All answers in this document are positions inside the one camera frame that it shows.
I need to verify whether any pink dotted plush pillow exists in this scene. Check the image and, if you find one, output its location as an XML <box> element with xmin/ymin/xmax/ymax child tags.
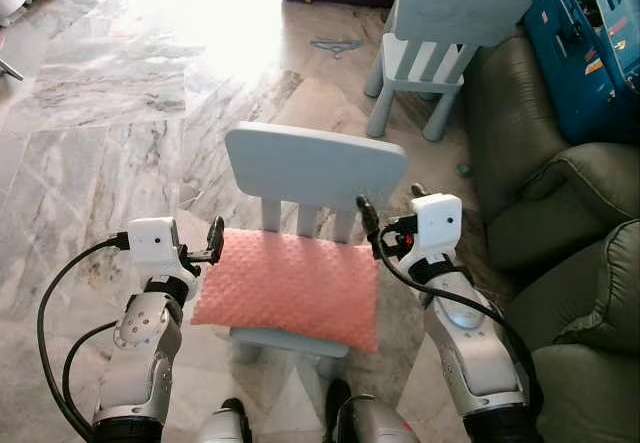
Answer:
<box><xmin>190</xmin><ymin>227</ymin><xmax>382</xmax><ymax>354</ymax></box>

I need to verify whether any dark green leather sofa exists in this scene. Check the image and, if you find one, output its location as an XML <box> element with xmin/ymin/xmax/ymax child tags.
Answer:
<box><xmin>461</xmin><ymin>29</ymin><xmax>640</xmax><ymax>443</ymax></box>

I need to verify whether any light blue plastic child chair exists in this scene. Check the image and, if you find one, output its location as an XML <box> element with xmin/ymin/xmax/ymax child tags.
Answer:
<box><xmin>364</xmin><ymin>0</ymin><xmax>534</xmax><ymax>143</ymax></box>
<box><xmin>224</xmin><ymin>122</ymin><xmax>410</xmax><ymax>380</ymax></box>

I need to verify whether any grey clothes hanger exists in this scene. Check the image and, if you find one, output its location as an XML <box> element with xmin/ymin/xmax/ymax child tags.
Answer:
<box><xmin>309</xmin><ymin>37</ymin><xmax>364</xmax><ymax>60</ymax></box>

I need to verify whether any silver black left robot leg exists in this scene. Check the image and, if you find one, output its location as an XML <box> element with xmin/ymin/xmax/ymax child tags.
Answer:
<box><xmin>193</xmin><ymin>397</ymin><xmax>253</xmax><ymax>443</ymax></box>

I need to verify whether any silver black robot leg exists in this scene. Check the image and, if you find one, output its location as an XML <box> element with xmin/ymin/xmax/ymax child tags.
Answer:
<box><xmin>323</xmin><ymin>377</ymin><xmax>422</xmax><ymax>443</ymax></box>
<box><xmin>193</xmin><ymin>397</ymin><xmax>253</xmax><ymax>443</ymax></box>

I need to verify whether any silver black right robot leg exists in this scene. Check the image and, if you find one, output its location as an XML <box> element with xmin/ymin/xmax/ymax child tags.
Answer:
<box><xmin>323</xmin><ymin>377</ymin><xmax>422</xmax><ymax>443</ymax></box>

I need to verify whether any blue plastic storage box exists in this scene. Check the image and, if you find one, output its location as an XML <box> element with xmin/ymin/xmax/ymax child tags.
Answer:
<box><xmin>521</xmin><ymin>0</ymin><xmax>640</xmax><ymax>147</ymax></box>

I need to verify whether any grey metal stand foot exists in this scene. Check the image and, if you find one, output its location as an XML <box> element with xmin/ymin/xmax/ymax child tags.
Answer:
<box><xmin>0</xmin><ymin>57</ymin><xmax>26</xmax><ymax>83</ymax></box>

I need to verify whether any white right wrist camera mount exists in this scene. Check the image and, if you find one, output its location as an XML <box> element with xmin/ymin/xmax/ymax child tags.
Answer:
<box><xmin>409</xmin><ymin>194</ymin><xmax>464</xmax><ymax>265</ymax></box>

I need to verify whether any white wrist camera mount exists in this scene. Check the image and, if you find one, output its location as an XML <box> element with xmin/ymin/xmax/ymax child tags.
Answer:
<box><xmin>409</xmin><ymin>194</ymin><xmax>464</xmax><ymax>265</ymax></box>
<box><xmin>126</xmin><ymin>217</ymin><xmax>201</xmax><ymax>277</ymax></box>

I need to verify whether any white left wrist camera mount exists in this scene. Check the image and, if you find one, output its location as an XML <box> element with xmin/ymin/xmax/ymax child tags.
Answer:
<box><xmin>126</xmin><ymin>217</ymin><xmax>201</xmax><ymax>277</ymax></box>

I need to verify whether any short black left arm cable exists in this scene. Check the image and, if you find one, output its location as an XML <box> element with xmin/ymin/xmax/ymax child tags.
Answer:
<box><xmin>61</xmin><ymin>320</ymin><xmax>122</xmax><ymax>434</ymax></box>

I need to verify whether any long black left arm cable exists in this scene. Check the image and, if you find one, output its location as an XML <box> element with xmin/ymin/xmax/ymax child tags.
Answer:
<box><xmin>36</xmin><ymin>233</ymin><xmax>132</xmax><ymax>442</ymax></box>

